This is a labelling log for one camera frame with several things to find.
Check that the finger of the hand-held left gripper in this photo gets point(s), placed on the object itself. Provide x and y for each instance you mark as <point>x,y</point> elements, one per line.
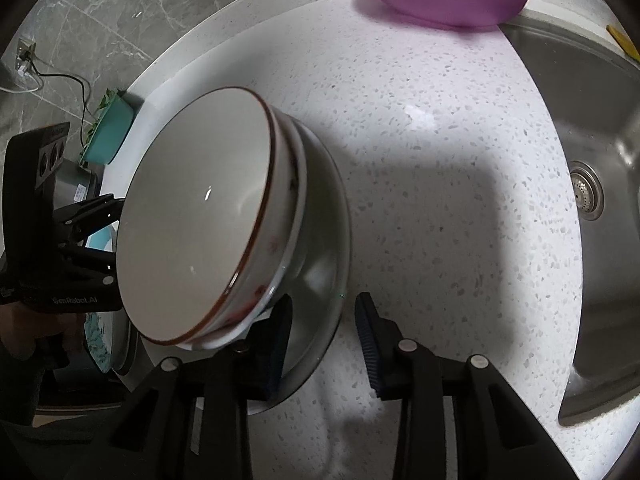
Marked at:
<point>90,265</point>
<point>95,212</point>

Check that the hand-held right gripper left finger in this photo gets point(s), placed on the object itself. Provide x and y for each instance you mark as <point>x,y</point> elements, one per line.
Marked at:
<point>280,342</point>

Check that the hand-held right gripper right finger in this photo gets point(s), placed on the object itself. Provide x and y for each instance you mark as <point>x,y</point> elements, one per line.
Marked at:
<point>367,347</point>

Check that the large teal floral plate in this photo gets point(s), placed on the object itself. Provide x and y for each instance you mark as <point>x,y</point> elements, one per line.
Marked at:
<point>97,342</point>

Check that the large white bowl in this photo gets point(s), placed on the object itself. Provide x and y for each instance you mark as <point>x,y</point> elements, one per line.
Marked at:
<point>320,260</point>

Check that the white bowl with red print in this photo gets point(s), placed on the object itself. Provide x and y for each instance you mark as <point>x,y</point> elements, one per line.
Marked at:
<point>200,210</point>

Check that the white bowl with dark rim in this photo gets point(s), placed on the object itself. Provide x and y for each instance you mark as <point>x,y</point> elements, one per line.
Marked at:
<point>298,200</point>

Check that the person's left hand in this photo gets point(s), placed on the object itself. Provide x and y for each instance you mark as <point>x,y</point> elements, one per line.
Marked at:
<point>35,332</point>

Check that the teal basin with greens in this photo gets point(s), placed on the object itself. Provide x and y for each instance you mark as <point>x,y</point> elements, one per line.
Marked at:
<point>112,130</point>

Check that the stainless steel sink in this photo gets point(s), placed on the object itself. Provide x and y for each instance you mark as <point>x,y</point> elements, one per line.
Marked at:
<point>600,135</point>

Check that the yellow sponge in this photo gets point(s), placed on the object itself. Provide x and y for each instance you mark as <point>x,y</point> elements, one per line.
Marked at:
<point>625,42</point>

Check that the wall power outlet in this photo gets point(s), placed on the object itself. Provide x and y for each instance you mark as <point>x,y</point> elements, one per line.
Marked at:
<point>25,55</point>

